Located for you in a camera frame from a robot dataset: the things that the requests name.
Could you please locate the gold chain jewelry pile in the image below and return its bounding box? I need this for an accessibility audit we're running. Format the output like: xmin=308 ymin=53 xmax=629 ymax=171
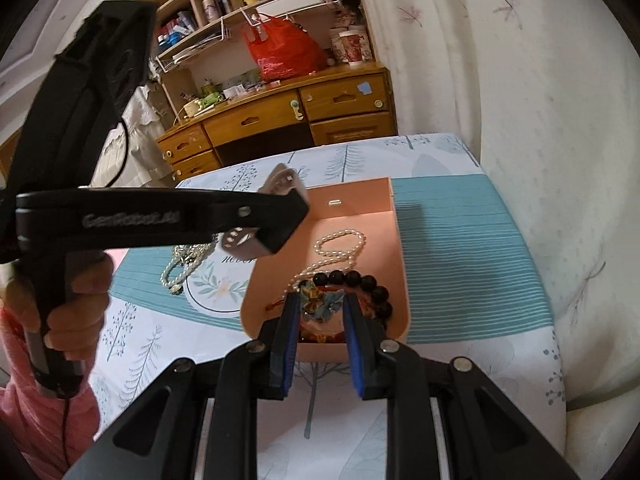
xmin=172 ymin=243 xmax=215 ymax=266

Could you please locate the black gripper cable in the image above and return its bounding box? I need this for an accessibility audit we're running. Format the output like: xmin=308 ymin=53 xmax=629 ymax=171
xmin=106 ymin=116 xmax=132 ymax=189

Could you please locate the white lace bed cover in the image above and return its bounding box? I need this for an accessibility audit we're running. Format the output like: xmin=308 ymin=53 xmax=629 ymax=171
xmin=90 ymin=87 xmax=171 ymax=188

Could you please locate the red string bracelet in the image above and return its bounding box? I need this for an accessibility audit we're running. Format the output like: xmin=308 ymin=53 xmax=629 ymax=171
xmin=264 ymin=284 xmax=381 ymax=346

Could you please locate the blue flower hair accessory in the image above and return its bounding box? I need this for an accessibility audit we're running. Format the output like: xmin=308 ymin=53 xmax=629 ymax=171
xmin=298 ymin=280 xmax=346 ymax=324

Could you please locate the pink sleeve forearm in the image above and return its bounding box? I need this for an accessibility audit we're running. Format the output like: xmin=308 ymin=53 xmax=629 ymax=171
xmin=1 ymin=311 xmax=101 ymax=479

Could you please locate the wooden desk with drawers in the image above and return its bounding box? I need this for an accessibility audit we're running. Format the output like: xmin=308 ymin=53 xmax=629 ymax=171
xmin=157 ymin=62 xmax=398 ymax=182

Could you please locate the red white paper cup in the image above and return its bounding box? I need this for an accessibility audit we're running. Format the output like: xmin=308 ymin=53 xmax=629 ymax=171
xmin=338 ymin=30 xmax=363 ymax=66

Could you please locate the white mug on desk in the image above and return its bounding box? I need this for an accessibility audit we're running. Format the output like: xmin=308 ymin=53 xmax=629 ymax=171
xmin=183 ymin=99 xmax=203 ymax=118

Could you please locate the black bead bracelet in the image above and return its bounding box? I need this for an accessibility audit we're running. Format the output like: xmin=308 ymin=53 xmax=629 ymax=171
xmin=299 ymin=268 xmax=394 ymax=334

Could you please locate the white floral curtain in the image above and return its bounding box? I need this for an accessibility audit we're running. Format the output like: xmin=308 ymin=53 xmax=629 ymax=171
xmin=363 ymin=0 xmax=639 ymax=479

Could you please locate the pink jewelry box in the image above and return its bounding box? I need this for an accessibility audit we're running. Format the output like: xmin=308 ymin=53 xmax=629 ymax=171
xmin=240 ymin=178 xmax=410 ymax=342

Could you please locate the red plastic bag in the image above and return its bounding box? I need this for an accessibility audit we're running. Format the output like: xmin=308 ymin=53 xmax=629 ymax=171
xmin=241 ymin=14 xmax=328 ymax=81

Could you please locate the long pearl necklace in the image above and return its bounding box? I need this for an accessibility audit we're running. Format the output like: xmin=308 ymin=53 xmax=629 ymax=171
xmin=278 ymin=227 xmax=368 ymax=302

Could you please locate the pearl bracelet with pendant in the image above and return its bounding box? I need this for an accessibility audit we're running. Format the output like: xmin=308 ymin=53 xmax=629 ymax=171
xmin=159 ymin=244 xmax=216 ymax=296

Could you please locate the left hand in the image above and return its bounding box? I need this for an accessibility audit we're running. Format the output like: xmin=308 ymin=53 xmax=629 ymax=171
xmin=1 ymin=255 xmax=114 ymax=361

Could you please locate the printed teal white tablecloth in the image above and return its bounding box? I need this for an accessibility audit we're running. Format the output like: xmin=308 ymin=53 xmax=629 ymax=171
xmin=90 ymin=133 xmax=566 ymax=479

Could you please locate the wooden bookshelf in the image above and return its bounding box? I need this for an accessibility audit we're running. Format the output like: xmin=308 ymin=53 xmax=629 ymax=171
xmin=144 ymin=0 xmax=344 ymax=110

